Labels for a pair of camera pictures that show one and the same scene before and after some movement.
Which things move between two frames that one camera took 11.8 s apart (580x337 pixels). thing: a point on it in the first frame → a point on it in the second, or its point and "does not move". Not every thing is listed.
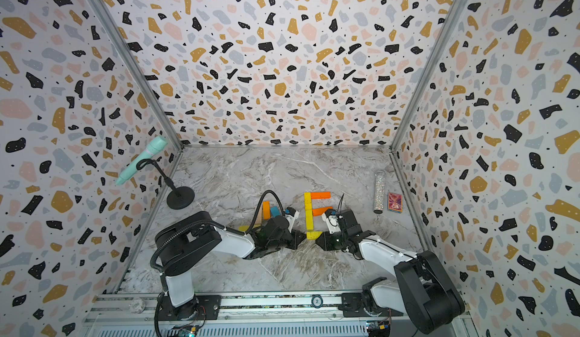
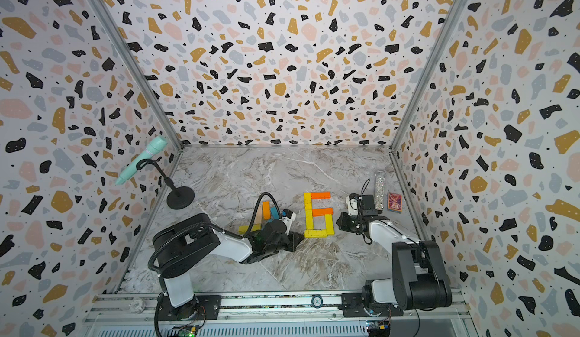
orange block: (321, 195) does not move
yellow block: (309, 216) does not move
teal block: (275, 211) does not move
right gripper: (328, 244) → (345, 222)
